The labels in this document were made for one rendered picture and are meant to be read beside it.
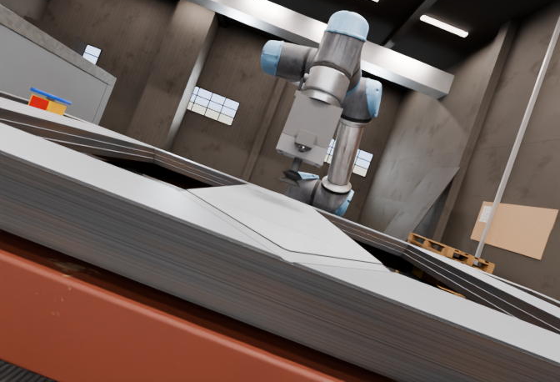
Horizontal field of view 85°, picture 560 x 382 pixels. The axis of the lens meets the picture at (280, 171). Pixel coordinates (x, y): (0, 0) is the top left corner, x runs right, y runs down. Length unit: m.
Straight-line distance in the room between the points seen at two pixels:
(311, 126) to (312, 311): 0.40
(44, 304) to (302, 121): 0.43
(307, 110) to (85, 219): 0.42
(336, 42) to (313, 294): 0.47
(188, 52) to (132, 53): 2.61
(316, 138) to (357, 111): 0.52
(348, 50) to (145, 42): 13.36
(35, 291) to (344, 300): 0.15
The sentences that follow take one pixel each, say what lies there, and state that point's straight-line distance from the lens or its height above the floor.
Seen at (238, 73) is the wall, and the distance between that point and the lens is 12.65.
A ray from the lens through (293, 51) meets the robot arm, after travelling 0.70.
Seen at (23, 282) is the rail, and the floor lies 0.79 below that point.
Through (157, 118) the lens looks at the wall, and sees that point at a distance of 11.81.
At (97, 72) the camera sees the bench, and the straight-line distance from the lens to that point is 1.41.
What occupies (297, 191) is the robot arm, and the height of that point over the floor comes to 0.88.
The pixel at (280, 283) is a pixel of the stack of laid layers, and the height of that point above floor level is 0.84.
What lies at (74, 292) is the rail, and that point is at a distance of 0.19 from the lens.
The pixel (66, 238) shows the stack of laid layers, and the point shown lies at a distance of 0.19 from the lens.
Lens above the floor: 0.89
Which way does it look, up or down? 2 degrees up
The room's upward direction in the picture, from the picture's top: 21 degrees clockwise
